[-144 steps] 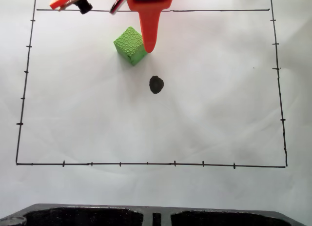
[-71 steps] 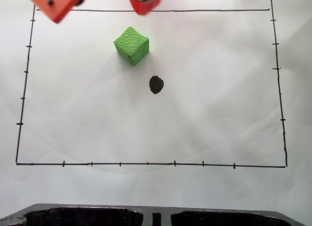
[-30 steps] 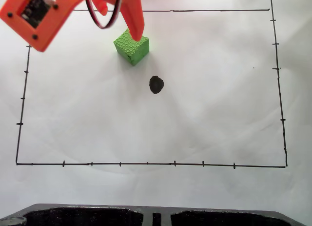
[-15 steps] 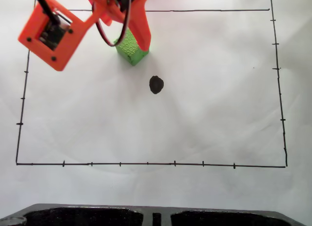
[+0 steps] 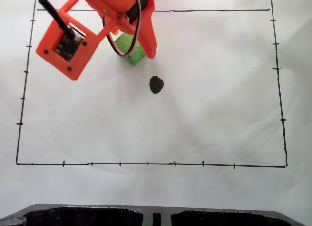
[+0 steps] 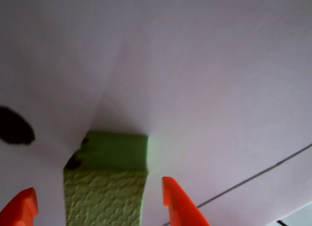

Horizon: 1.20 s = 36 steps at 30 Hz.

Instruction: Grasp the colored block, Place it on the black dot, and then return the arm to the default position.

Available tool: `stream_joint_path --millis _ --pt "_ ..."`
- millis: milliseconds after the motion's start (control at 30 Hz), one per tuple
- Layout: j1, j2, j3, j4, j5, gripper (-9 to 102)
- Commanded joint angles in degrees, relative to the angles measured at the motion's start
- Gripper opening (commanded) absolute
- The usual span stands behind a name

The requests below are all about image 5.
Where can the green textured cube block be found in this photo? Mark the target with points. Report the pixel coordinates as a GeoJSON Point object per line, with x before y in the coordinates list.
{"type": "Point", "coordinates": [137, 57]}

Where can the black textured base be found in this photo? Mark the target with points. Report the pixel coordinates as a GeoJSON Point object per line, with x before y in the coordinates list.
{"type": "Point", "coordinates": [80, 215]}

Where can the black dot mark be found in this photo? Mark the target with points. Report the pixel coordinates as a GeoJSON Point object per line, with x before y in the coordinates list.
{"type": "Point", "coordinates": [156, 84]}

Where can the white paper sheet drawn rectangle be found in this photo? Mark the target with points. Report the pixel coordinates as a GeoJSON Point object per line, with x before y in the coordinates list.
{"type": "Point", "coordinates": [97, 126]}

